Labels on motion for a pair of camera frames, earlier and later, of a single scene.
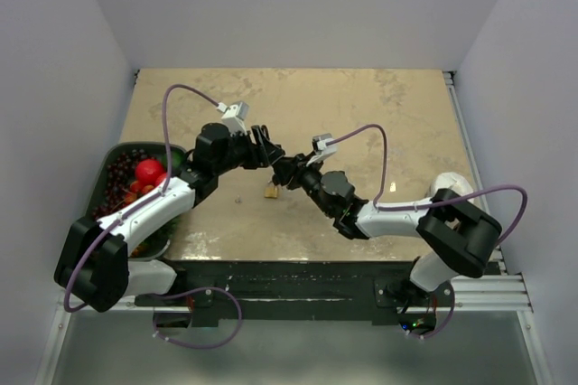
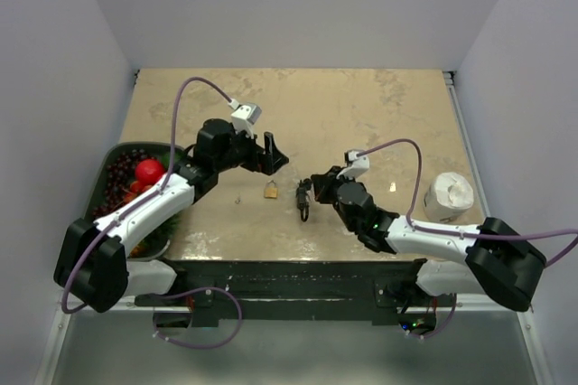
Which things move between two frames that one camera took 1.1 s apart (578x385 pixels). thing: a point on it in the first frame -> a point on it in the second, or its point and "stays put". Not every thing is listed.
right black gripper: (299, 169) -> (323, 183)
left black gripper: (262, 153) stays put
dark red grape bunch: (121, 173) stays put
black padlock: (282, 173) -> (302, 201)
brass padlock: (270, 192) stays put
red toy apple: (147, 171) stays put
